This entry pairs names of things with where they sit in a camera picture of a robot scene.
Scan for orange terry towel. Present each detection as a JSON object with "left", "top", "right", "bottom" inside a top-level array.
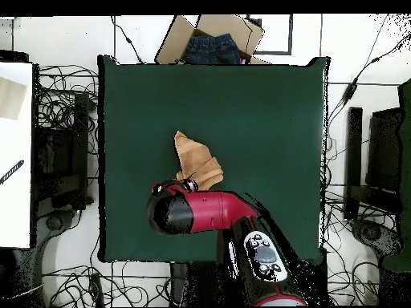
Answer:
[{"left": 173, "top": 130, "right": 225, "bottom": 192}]

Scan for grey chair base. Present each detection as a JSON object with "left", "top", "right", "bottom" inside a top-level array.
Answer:
[
  {"left": 31, "top": 208, "right": 81, "bottom": 257},
  {"left": 348, "top": 217, "right": 405, "bottom": 257}
]

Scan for open cardboard box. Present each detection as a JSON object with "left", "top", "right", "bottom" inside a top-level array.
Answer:
[{"left": 154, "top": 14, "right": 272, "bottom": 66}]

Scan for black power strip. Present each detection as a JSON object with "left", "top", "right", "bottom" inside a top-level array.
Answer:
[{"left": 89, "top": 272, "right": 105, "bottom": 307}]

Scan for black cable tangle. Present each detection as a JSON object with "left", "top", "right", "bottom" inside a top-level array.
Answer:
[
  {"left": 43, "top": 261, "right": 181, "bottom": 307},
  {"left": 37, "top": 64, "right": 100, "bottom": 155},
  {"left": 322, "top": 182, "right": 399, "bottom": 306}
]

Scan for black equipment stand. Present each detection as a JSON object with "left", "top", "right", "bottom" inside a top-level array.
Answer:
[
  {"left": 344, "top": 106, "right": 404, "bottom": 222},
  {"left": 33, "top": 91, "right": 96, "bottom": 213}
]

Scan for black cable with inline connector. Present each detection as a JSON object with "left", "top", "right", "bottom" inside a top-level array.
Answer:
[{"left": 325, "top": 31, "right": 411, "bottom": 136}]

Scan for beige paper sheet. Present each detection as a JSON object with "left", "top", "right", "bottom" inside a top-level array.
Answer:
[{"left": 0, "top": 75, "right": 28, "bottom": 121}]

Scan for black cable with plug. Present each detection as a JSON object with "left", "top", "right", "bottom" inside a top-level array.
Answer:
[{"left": 110, "top": 14, "right": 145, "bottom": 64}]

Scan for black ribbed strip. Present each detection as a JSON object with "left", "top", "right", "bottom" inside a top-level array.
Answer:
[{"left": 0, "top": 159, "right": 26, "bottom": 185}]

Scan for white side table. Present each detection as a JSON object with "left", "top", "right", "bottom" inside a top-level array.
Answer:
[{"left": 0, "top": 60, "right": 35, "bottom": 249}]

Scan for dark green tablecloth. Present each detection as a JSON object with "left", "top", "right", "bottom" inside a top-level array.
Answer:
[{"left": 96, "top": 54, "right": 331, "bottom": 264}]

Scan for blue denim jeans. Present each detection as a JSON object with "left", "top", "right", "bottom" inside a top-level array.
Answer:
[{"left": 183, "top": 32, "right": 242, "bottom": 66}]

